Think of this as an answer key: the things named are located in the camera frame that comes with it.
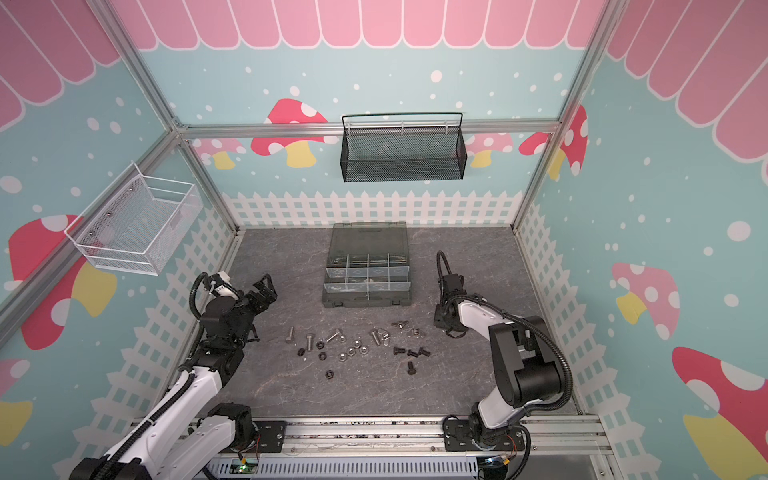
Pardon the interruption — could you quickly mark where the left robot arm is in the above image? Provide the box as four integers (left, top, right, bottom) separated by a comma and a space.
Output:
70, 271, 277, 479

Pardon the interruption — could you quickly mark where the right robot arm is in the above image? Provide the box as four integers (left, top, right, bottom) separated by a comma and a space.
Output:
434, 250, 574, 449

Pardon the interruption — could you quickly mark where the green plastic organizer box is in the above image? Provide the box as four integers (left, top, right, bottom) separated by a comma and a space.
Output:
322, 222, 412, 308

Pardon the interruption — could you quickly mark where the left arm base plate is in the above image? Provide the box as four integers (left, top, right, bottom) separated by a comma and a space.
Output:
243, 420, 288, 455

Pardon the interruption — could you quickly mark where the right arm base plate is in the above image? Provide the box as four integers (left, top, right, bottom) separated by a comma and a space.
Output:
441, 415, 525, 452

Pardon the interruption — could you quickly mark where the white wire mesh basket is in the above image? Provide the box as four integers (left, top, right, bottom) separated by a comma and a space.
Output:
64, 164, 203, 276

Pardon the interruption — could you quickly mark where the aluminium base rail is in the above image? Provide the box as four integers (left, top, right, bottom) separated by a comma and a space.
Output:
113, 413, 613, 480

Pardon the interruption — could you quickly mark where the black wire mesh basket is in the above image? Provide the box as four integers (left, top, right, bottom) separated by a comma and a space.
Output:
340, 112, 468, 183

